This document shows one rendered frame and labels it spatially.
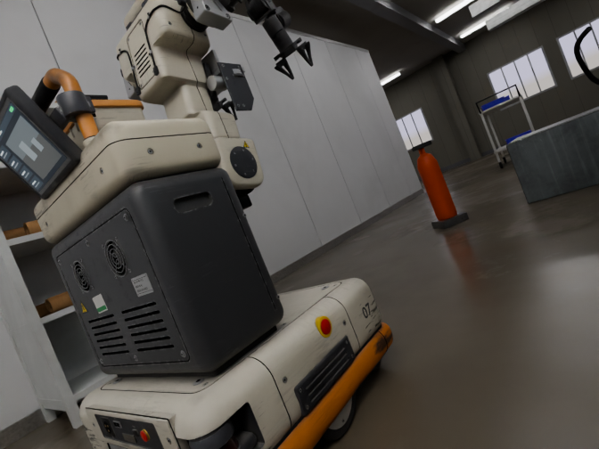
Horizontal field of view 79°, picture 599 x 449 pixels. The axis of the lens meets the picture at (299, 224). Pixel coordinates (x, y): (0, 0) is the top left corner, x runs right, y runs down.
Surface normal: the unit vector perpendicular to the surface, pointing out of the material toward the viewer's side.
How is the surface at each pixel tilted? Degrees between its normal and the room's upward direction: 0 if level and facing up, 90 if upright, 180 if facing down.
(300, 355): 90
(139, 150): 90
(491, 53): 90
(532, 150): 90
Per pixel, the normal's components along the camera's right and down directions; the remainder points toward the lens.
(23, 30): 0.73, -0.28
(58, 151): -0.37, 0.62
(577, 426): -0.37, -0.93
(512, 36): -0.57, 0.25
